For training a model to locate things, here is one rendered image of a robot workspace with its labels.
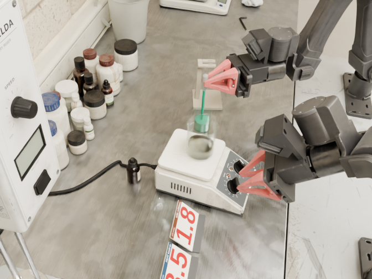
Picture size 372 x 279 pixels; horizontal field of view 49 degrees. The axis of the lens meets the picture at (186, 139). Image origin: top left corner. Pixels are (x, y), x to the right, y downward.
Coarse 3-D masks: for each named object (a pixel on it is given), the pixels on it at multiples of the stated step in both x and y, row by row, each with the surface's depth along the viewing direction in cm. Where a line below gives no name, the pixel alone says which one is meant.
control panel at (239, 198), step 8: (232, 152) 92; (232, 160) 90; (224, 168) 88; (232, 168) 89; (224, 176) 87; (232, 176) 88; (240, 176) 89; (224, 184) 85; (224, 192) 84; (240, 192) 87; (240, 200) 86
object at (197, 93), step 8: (200, 64) 105; (208, 64) 104; (200, 72) 107; (200, 80) 108; (200, 96) 114; (208, 96) 114; (216, 96) 114; (200, 104) 112; (208, 104) 112; (216, 104) 112
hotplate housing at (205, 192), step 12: (156, 168) 87; (216, 168) 87; (156, 180) 88; (168, 180) 86; (180, 180) 85; (192, 180) 84; (204, 180) 84; (216, 180) 85; (168, 192) 89; (180, 192) 88; (192, 192) 86; (204, 192) 85; (216, 192) 84; (204, 204) 88; (216, 204) 86; (228, 204) 85
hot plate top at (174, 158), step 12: (180, 132) 92; (168, 144) 89; (180, 144) 89; (216, 144) 90; (168, 156) 86; (180, 156) 86; (216, 156) 87; (168, 168) 84; (180, 168) 84; (192, 168) 84; (204, 168) 84
